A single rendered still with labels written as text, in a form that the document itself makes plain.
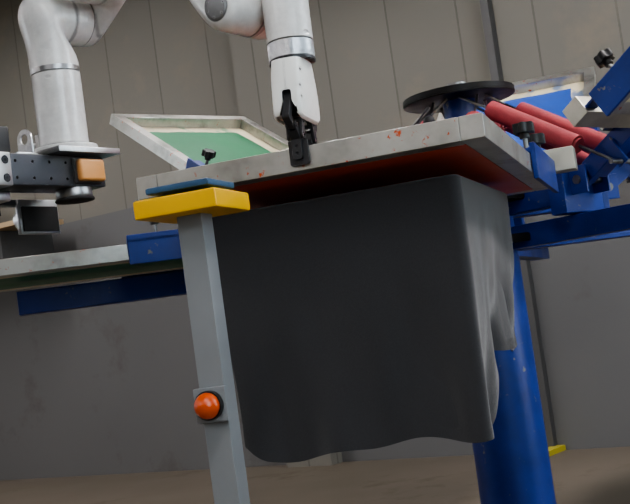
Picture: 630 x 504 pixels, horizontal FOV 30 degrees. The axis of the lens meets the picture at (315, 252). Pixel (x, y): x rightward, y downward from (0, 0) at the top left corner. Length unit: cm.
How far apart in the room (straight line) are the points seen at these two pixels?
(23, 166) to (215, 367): 67
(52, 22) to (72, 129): 21
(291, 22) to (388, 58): 423
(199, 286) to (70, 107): 70
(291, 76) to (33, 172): 59
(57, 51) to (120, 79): 499
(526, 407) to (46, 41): 160
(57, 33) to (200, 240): 75
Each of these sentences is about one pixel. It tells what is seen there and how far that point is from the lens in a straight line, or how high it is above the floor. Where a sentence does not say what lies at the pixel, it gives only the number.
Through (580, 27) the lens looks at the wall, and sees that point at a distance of 563.
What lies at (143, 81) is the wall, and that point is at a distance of 716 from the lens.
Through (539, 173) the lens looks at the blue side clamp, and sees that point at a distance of 226.
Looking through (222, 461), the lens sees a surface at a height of 57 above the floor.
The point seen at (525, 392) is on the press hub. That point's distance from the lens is 317.
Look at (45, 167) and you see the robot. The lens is 222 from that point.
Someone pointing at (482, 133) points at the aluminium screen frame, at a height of 99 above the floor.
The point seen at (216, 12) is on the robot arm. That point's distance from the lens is 190.
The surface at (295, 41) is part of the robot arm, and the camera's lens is 187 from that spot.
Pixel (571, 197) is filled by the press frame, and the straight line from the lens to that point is 298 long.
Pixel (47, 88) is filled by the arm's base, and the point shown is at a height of 126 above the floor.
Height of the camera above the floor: 74
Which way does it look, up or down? 4 degrees up
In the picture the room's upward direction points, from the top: 8 degrees counter-clockwise
